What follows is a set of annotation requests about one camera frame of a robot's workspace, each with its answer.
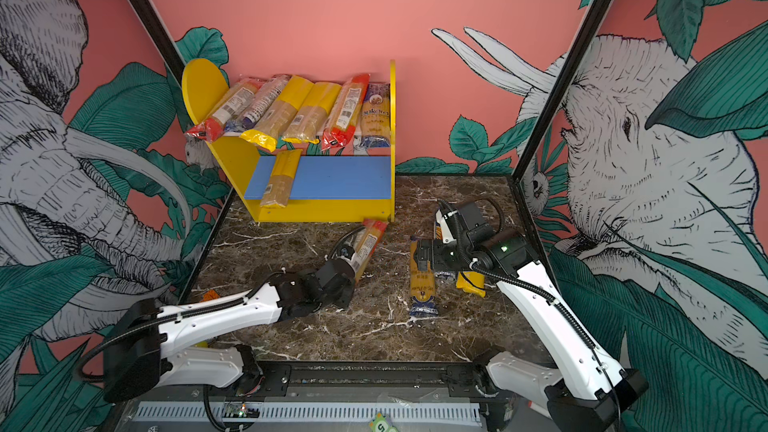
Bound blue Barilla spaghetti box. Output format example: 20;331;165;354
433;221;458;284

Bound red-ended labelled spaghetti bag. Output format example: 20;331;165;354
350;219;389;283

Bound blue yellow crest spaghetti bag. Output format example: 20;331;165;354
409;236;439;318

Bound yellow-topped spaghetti bag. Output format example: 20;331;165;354
282;82;342;144
239;75;314;152
261;149;302;208

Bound Ankara spaghetti bag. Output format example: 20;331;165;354
354;82;392;150

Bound blue yellow-ended spaghetti bag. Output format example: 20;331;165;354
224;74;291;137

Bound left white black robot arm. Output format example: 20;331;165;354
73;225;364;431

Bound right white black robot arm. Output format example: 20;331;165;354
413;200;649;431

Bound yellow shelf pink blue boards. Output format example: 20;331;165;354
208;62;397;223

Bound yellow Pastatime spaghetti bag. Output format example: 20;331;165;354
456;271;486;297

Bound orange toy brick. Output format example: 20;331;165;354
201;290;220;302

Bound green white sticker tag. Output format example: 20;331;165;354
369;413;399;432

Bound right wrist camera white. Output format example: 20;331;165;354
435;209;457;245

